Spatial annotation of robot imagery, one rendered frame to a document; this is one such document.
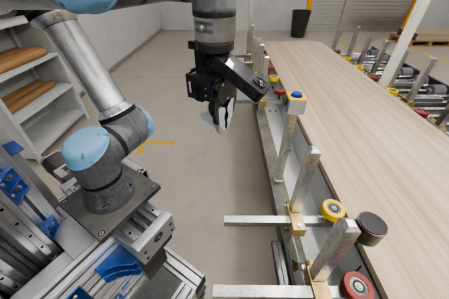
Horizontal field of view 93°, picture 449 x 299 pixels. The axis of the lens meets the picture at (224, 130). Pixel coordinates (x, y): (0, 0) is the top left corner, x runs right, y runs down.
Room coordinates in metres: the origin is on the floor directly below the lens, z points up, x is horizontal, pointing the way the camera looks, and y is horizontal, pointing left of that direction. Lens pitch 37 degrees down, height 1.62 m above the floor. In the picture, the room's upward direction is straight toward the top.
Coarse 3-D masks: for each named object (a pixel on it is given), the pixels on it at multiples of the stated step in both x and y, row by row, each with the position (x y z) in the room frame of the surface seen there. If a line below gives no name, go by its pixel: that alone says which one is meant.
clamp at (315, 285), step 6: (306, 264) 0.29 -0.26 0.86; (306, 270) 0.27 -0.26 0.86; (306, 276) 0.26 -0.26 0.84; (306, 282) 0.25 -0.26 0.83; (312, 282) 0.24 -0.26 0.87; (318, 282) 0.24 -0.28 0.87; (324, 282) 0.24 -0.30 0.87; (312, 288) 0.22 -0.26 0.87; (318, 288) 0.22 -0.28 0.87; (324, 288) 0.22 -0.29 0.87; (318, 294) 0.21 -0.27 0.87; (324, 294) 0.21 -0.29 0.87; (330, 294) 0.21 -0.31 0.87
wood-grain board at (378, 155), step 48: (288, 48) 2.55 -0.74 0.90; (336, 96) 1.37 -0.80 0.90; (384, 96) 1.37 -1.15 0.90; (336, 144) 0.84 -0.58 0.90; (384, 144) 0.84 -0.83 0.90; (432, 144) 0.84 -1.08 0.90; (336, 192) 0.54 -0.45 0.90; (384, 192) 0.54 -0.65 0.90; (432, 192) 0.54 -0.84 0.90; (384, 240) 0.35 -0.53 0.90; (432, 240) 0.35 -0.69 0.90; (384, 288) 0.21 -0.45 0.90; (432, 288) 0.21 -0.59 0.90
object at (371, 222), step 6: (360, 216) 0.27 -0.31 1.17; (366, 216) 0.27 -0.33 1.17; (372, 216) 0.27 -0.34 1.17; (360, 222) 0.26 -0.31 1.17; (366, 222) 0.26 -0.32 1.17; (372, 222) 0.26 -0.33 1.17; (378, 222) 0.26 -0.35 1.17; (366, 228) 0.25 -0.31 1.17; (372, 228) 0.25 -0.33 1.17; (378, 228) 0.25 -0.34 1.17; (384, 228) 0.25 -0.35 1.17; (378, 234) 0.23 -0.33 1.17
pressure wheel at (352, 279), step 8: (352, 272) 0.25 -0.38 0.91; (344, 280) 0.23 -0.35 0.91; (352, 280) 0.23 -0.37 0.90; (360, 280) 0.23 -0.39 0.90; (368, 280) 0.23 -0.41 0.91; (344, 288) 0.21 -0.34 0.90; (352, 288) 0.21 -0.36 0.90; (360, 288) 0.21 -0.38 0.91; (368, 288) 0.21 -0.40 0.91; (352, 296) 0.19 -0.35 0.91; (360, 296) 0.19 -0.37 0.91; (368, 296) 0.19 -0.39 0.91
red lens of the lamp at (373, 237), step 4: (356, 220) 0.27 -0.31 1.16; (360, 224) 0.26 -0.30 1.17; (360, 228) 0.25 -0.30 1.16; (364, 228) 0.25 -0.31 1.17; (364, 232) 0.24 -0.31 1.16; (368, 232) 0.24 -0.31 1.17; (364, 236) 0.24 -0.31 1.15; (368, 236) 0.23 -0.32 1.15; (372, 236) 0.23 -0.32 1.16; (376, 236) 0.23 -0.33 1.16; (380, 236) 0.23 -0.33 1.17; (384, 236) 0.23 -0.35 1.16; (372, 240) 0.23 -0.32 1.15; (376, 240) 0.23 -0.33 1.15; (380, 240) 0.23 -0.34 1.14
